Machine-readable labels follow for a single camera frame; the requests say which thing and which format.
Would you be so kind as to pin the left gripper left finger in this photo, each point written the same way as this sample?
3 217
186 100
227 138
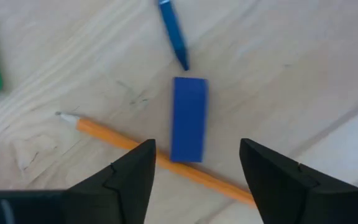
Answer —
104 199

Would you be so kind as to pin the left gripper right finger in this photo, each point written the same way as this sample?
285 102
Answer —
306 199

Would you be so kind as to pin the orange pencil pink eraser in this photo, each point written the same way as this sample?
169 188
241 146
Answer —
113 139

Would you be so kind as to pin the blue eraser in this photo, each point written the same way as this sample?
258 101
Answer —
189 121

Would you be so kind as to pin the dark blue crayon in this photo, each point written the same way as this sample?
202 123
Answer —
172 31

